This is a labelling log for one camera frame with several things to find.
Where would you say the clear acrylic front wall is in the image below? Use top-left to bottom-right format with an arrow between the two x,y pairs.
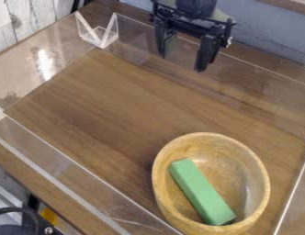
0,113 -> 182,235

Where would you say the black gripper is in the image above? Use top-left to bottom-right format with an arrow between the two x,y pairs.
151,0 -> 237,73

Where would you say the yellow label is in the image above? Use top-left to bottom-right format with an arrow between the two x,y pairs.
41,207 -> 58,225

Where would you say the green rectangular block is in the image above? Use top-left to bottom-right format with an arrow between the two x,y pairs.
169,159 -> 237,226

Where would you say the clear acrylic corner bracket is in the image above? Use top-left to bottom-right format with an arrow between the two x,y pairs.
74,12 -> 119,49

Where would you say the black cable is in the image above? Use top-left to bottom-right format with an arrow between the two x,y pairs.
0,207 -> 42,235

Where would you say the brown wooden bowl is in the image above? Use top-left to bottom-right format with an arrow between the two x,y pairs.
151,132 -> 270,235

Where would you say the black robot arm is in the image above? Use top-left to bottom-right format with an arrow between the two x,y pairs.
151,0 -> 237,73

